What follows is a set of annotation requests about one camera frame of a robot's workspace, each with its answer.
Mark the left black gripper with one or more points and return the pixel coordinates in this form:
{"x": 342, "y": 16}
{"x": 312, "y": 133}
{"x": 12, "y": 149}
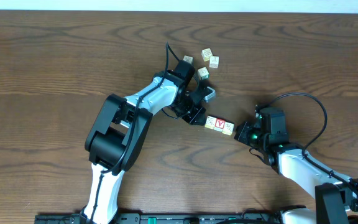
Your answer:
{"x": 201, "y": 118}

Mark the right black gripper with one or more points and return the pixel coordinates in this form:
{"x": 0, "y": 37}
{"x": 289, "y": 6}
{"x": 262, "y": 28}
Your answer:
{"x": 242, "y": 135}

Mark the red letter block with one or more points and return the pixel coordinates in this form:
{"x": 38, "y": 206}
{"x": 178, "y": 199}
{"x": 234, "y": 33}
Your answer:
{"x": 219, "y": 125}

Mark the wooden block yellow side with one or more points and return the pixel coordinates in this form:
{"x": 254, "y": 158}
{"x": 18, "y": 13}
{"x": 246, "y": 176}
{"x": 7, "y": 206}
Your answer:
{"x": 228, "y": 128}

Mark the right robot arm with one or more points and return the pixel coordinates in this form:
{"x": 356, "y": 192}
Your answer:
{"x": 335, "y": 194}

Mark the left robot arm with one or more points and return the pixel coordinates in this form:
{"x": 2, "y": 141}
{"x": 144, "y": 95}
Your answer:
{"x": 119, "y": 131}

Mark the wooden block green side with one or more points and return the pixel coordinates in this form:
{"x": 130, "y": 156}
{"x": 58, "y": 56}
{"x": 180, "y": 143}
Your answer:
{"x": 203, "y": 73}

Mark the wooden block beside top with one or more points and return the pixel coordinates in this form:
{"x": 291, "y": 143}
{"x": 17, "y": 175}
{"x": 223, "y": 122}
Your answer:
{"x": 214, "y": 62}

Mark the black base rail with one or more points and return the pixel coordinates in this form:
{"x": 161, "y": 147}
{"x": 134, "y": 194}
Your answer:
{"x": 166, "y": 218}

